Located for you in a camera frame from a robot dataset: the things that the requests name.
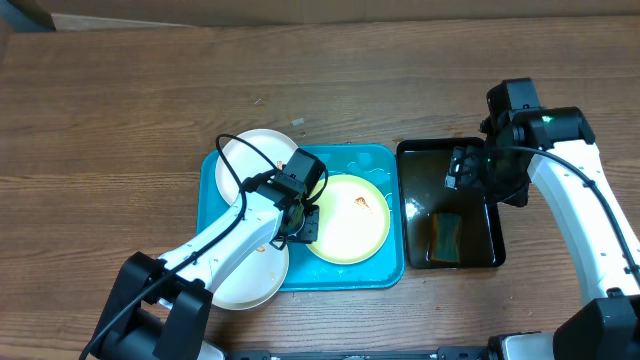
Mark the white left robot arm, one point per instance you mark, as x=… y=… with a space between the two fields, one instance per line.
x=159 y=308

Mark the black water tray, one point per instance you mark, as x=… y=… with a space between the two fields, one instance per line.
x=422 y=166

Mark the green yellow sponge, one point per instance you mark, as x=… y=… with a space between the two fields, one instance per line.
x=445 y=243

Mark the white plate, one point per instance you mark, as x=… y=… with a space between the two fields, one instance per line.
x=277 y=147
x=254 y=281

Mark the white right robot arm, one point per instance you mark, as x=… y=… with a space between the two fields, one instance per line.
x=554 y=149

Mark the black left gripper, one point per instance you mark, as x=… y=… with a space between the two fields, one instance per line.
x=311 y=232

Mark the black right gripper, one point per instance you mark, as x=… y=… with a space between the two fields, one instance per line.
x=463 y=177

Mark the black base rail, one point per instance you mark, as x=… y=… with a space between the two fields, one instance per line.
x=442 y=353

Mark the yellow plate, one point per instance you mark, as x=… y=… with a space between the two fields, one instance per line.
x=354 y=220

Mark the cardboard wall panel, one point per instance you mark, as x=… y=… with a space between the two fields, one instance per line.
x=207 y=13

